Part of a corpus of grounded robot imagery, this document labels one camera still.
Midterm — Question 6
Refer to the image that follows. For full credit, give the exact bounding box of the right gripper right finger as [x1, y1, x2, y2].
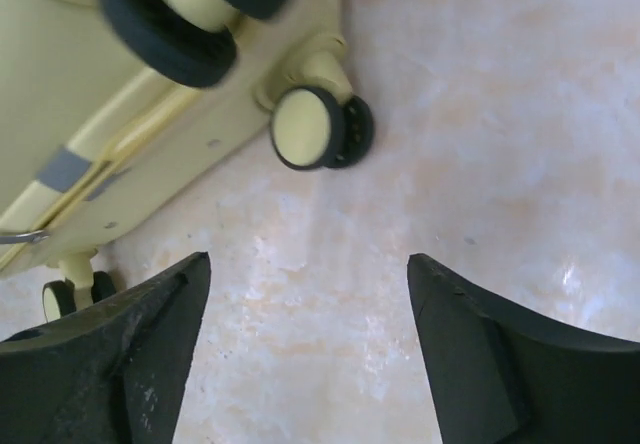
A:
[407, 254, 639, 443]

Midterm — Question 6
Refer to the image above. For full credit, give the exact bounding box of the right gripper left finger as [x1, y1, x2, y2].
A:
[1, 252, 211, 443]

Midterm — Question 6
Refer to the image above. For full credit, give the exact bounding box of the yellow suitcase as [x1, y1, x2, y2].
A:
[1, 0, 375, 321]

